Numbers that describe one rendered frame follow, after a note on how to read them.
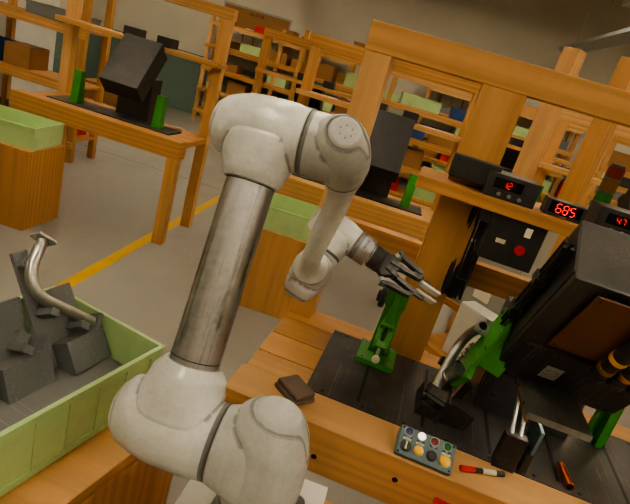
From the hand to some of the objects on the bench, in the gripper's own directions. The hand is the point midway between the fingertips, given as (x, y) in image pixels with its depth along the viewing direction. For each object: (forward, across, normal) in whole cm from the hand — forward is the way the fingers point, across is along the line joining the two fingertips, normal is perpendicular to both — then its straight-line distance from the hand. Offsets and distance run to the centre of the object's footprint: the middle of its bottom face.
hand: (427, 293), depth 156 cm
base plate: (+39, -17, +19) cm, 47 cm away
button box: (+21, -43, +3) cm, 48 cm away
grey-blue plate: (+47, -26, +5) cm, 54 cm away
